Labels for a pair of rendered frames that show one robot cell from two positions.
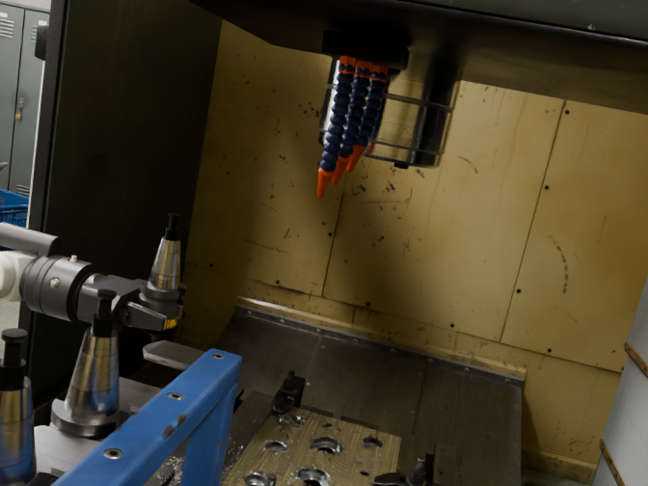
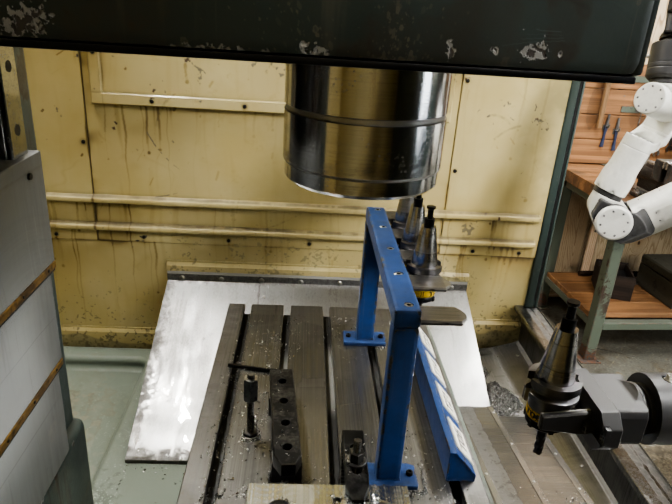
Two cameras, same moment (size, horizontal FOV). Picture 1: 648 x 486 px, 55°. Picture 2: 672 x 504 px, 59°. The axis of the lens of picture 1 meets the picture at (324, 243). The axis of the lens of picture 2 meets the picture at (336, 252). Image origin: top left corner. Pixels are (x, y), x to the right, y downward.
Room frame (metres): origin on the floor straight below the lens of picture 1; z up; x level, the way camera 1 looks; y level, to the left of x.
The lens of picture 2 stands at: (1.36, -0.20, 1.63)
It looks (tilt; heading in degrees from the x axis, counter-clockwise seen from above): 23 degrees down; 167
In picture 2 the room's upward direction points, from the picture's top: 4 degrees clockwise
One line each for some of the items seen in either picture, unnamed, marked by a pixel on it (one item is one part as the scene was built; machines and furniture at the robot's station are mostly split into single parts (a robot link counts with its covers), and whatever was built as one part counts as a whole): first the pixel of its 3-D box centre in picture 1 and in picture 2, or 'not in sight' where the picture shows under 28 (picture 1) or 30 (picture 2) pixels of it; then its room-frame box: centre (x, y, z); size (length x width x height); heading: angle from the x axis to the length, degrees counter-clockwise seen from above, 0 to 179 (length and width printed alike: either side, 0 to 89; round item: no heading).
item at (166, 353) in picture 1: (174, 355); (442, 315); (0.64, 0.14, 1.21); 0.07 x 0.05 x 0.01; 80
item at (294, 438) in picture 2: not in sight; (283, 425); (0.52, -0.07, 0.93); 0.26 x 0.05 x 0.06; 175
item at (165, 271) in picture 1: (167, 261); (561, 352); (0.83, 0.21, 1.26); 0.04 x 0.04 x 0.07
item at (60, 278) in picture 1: (96, 294); (626, 406); (0.85, 0.31, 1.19); 0.13 x 0.12 x 0.10; 170
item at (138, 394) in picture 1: (123, 393); (429, 283); (0.53, 0.16, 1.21); 0.07 x 0.05 x 0.01; 80
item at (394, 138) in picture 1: (388, 108); (364, 119); (0.79, -0.04, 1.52); 0.16 x 0.16 x 0.12
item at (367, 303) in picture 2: not in sight; (369, 283); (0.20, 0.16, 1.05); 0.10 x 0.05 x 0.30; 80
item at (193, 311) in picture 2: not in sight; (319, 383); (0.15, 0.07, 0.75); 0.89 x 0.70 x 0.26; 80
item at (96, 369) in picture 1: (96, 369); (426, 244); (0.48, 0.17, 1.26); 0.04 x 0.04 x 0.07
